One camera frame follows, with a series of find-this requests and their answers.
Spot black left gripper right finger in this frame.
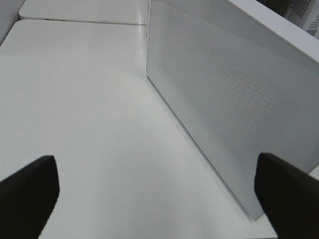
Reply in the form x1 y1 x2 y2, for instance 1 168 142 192
254 153 319 239

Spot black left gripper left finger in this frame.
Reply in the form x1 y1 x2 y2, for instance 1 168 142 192
0 155 60 239

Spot white microwave door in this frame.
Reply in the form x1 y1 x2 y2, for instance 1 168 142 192
147 0 319 219

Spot white warning label sticker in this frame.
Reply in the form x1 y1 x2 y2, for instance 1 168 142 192
303 11 319 39

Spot white microwave oven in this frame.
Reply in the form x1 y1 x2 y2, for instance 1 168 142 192
148 0 319 44

